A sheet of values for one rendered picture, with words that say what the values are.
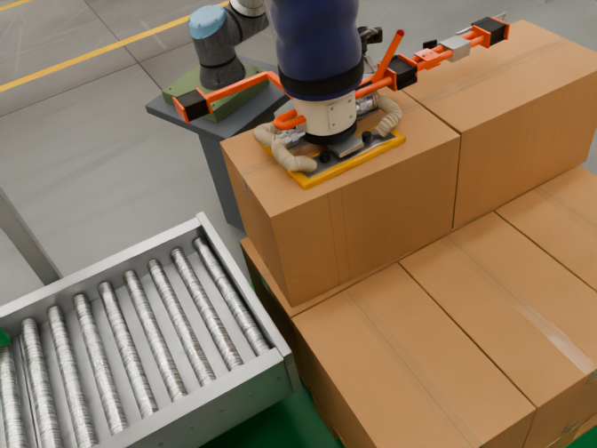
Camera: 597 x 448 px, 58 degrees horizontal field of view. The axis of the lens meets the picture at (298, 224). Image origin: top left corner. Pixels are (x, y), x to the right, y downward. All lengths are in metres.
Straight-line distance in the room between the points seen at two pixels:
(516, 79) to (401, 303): 0.79
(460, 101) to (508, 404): 0.88
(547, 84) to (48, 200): 2.69
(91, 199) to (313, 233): 2.01
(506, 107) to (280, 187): 0.72
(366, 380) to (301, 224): 0.46
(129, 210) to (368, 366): 1.91
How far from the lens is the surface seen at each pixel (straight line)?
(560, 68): 1.95
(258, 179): 1.53
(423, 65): 1.68
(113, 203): 3.22
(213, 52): 2.19
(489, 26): 1.85
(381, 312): 1.67
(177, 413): 1.56
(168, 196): 3.11
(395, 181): 1.56
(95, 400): 1.81
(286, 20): 1.34
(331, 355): 1.60
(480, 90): 1.82
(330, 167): 1.49
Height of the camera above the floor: 1.91
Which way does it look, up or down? 45 degrees down
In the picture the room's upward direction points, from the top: 11 degrees counter-clockwise
